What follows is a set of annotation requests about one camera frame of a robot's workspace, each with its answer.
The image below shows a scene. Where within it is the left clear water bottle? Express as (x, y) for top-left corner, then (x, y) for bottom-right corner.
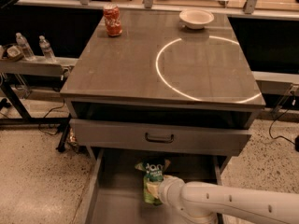
(16, 33), (36, 61)

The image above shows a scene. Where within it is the grey drawer cabinet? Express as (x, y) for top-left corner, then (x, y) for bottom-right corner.
(59, 8), (267, 161)

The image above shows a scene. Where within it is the black floor cable left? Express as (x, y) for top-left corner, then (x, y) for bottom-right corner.
(37, 100), (71, 136)

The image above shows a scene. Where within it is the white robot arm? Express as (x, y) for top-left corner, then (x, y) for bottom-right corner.
(146, 175), (299, 224)

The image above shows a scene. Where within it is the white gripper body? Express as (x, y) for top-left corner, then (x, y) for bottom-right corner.
(158, 175), (185, 208)

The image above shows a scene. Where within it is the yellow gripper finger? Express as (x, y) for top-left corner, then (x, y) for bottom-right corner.
(146, 182), (161, 199)

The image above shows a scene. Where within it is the small round container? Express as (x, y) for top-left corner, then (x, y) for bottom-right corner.
(1, 44), (23, 62)

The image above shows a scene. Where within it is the white bowl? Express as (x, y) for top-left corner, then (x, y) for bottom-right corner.
(179, 9), (214, 29)

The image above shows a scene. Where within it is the black floor cable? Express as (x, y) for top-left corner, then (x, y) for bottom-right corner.
(37, 100), (71, 136)
(268, 91), (299, 153)

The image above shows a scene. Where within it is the orange soda can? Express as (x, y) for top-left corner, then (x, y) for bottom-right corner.
(103, 4), (122, 36)

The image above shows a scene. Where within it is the top drawer with handle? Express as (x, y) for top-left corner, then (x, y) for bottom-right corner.
(70, 119), (251, 156)

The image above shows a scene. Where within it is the grey side bench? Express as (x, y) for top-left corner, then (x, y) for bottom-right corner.
(0, 56), (78, 152)

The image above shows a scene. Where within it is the black floor cable right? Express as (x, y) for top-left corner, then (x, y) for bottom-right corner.
(268, 91), (299, 153)

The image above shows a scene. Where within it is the open middle drawer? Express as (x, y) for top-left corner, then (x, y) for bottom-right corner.
(85, 148), (221, 224)

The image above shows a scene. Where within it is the clear water bottle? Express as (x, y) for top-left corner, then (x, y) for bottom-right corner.
(16, 33), (36, 61)
(39, 35), (56, 63)

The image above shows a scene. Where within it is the right clear water bottle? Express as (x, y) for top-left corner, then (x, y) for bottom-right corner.
(39, 35), (56, 63)

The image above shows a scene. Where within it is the green rice chip bag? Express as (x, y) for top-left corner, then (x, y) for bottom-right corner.
(135, 158), (170, 205)

